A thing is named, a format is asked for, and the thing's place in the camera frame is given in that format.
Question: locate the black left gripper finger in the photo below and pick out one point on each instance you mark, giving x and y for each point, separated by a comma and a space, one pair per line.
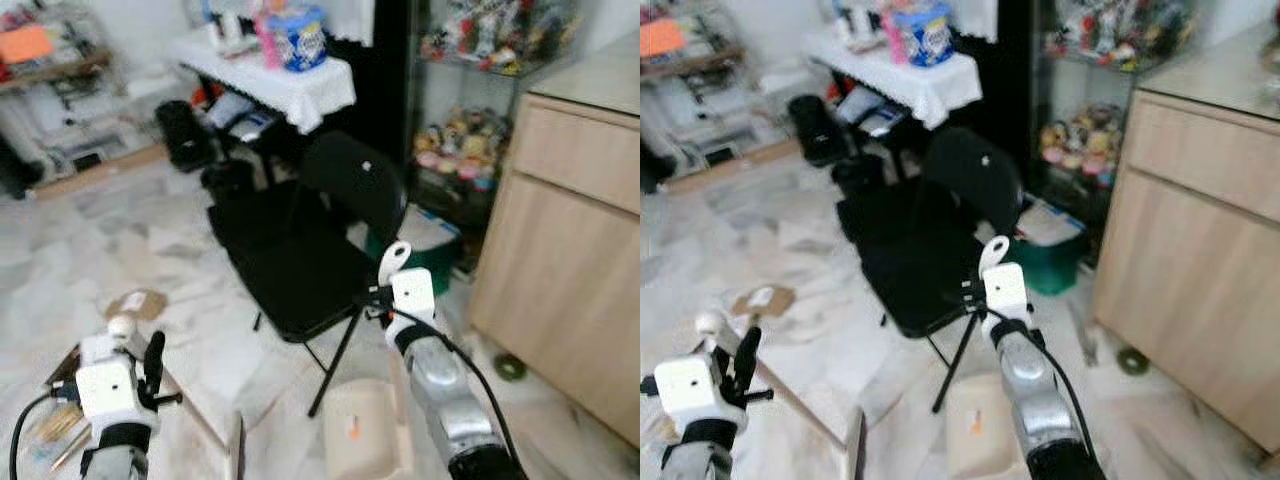
154, 365
747, 360

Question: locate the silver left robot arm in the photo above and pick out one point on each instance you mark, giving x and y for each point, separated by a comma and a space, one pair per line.
115, 460
698, 462

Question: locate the brown cardboard piece white label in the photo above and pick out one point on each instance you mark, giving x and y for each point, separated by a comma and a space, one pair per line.
138, 304
763, 301

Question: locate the green storage bin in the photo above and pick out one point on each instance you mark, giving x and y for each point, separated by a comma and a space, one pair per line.
440, 255
1060, 255

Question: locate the black folding chair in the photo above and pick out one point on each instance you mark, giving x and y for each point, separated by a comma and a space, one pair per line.
290, 250
915, 245

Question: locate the dark brown snack wrapper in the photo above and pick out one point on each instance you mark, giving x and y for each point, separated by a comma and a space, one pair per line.
62, 366

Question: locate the gold foil packet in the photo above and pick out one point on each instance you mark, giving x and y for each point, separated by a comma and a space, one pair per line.
58, 424

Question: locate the green tape roll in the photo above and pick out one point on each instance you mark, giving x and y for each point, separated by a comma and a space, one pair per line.
512, 367
1133, 361

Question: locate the round black appliance red button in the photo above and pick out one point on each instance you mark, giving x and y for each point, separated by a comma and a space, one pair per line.
857, 175
228, 180

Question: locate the plush toy pile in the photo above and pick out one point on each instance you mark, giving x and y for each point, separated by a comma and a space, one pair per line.
1082, 145
460, 150

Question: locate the light wooden cabinet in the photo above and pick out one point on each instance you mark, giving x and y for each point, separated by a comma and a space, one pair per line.
1190, 240
560, 250

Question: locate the glass display cabinet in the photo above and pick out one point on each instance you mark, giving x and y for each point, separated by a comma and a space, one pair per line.
1065, 85
440, 90

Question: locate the white fabric bag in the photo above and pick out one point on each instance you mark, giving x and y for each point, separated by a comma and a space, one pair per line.
230, 110
866, 105

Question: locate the black vacuum cleaner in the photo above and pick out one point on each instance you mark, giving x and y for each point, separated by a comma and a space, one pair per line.
818, 130
185, 135

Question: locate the table with white lace cloth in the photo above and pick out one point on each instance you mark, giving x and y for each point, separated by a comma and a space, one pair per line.
270, 85
900, 80

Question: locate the white sewing machine table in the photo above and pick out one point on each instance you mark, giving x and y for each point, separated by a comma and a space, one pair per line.
700, 120
70, 125

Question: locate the blue round tin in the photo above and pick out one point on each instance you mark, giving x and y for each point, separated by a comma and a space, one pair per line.
298, 38
925, 35

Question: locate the pink container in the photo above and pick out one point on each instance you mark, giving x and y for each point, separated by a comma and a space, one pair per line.
265, 40
892, 38

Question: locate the robot model figurines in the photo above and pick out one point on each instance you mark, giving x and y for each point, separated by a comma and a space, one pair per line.
495, 35
1115, 30

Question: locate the orange paper sheet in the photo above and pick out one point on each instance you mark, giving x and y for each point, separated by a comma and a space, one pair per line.
25, 45
662, 38

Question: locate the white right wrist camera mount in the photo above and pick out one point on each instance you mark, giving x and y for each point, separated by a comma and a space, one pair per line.
412, 300
1005, 293

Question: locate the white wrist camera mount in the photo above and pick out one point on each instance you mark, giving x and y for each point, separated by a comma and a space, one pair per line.
695, 392
1005, 293
110, 385
412, 300

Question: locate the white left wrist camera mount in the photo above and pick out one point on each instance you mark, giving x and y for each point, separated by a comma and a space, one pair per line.
110, 385
695, 392

